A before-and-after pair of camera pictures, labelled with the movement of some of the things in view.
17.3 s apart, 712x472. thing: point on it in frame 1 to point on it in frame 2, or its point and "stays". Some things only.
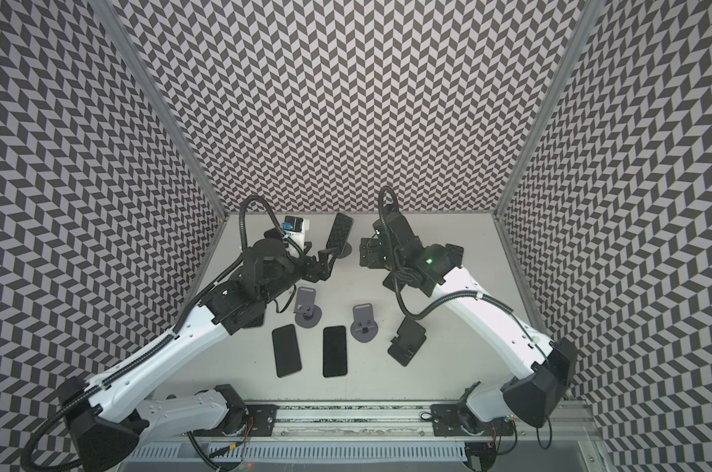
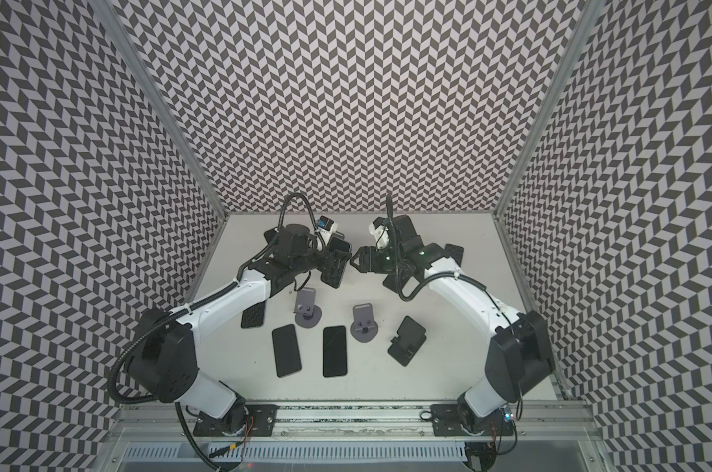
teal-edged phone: x=257 y=322 stays
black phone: x=334 y=351 stays
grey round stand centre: x=364 y=328 stays
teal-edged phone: x=339 y=233 to x=336 y=244
